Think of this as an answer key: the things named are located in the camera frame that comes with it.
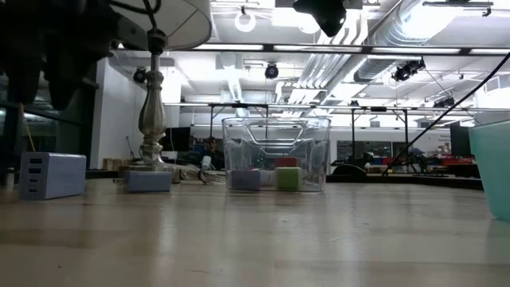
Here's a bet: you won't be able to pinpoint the pale grey wall charger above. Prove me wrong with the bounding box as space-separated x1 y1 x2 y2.
229 169 277 191

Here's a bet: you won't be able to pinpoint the teal cup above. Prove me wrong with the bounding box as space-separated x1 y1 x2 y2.
468 119 510 222

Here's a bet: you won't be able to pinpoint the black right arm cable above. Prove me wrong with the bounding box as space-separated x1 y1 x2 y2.
381 51 510 177

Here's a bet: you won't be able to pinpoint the black computer monitor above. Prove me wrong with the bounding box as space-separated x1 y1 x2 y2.
449 125 471 157
160 126 191 152

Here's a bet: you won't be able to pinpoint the red wall charger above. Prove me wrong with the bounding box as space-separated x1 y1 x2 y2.
273 156 299 169

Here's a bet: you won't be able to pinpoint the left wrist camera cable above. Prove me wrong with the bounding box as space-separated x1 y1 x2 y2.
108 0 163 31

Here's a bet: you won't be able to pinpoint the yellow extension cable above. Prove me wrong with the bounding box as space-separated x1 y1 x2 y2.
18 102 37 153

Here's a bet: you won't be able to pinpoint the clear plastic bin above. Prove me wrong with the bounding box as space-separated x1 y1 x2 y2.
222 116 332 194

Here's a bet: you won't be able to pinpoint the overhead light bar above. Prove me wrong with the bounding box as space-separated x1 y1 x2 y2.
109 41 510 56

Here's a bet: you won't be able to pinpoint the tan wooden blocks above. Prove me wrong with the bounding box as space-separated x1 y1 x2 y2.
101 157 135 172

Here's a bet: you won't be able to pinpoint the clear lamp cord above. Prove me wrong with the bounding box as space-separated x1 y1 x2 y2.
169 161 228 187

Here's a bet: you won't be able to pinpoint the green white USB wall charger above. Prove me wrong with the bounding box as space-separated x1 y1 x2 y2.
273 166 304 191

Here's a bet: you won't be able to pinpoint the black domed object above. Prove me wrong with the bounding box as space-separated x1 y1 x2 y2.
331 163 368 177

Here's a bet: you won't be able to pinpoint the white ring light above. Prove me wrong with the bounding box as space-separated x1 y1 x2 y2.
233 10 257 33

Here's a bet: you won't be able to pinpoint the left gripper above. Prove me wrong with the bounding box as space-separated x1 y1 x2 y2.
0 0 147 112

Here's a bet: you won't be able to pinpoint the white shade silver table lamp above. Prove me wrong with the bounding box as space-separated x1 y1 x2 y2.
109 0 213 175

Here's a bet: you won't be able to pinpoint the pale blue flat charger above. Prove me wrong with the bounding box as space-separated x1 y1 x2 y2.
113 170 173 194

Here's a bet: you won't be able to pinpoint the pale multi-port USB charger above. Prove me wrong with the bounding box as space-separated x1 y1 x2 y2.
18 151 88 201

